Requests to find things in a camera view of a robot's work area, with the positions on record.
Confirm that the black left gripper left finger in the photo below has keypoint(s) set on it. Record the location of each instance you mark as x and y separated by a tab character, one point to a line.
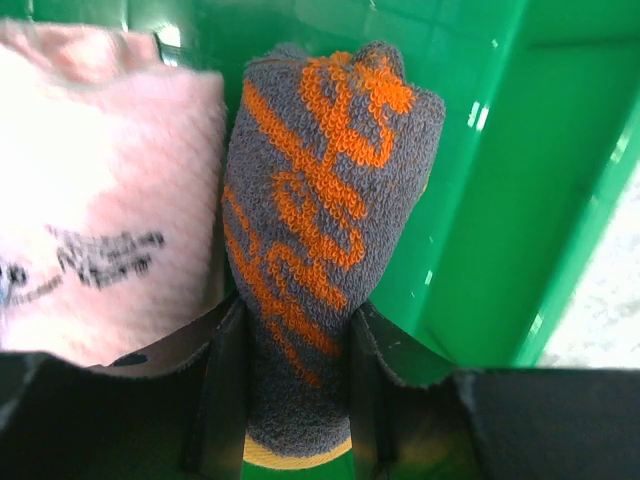
175	409

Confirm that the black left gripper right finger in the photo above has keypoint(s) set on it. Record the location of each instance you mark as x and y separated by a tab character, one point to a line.
415	415

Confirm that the orange and grey towel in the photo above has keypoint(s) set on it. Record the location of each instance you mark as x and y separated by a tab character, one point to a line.
327	159

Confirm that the pink rolled towel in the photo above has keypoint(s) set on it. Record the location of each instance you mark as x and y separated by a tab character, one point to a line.
111	164

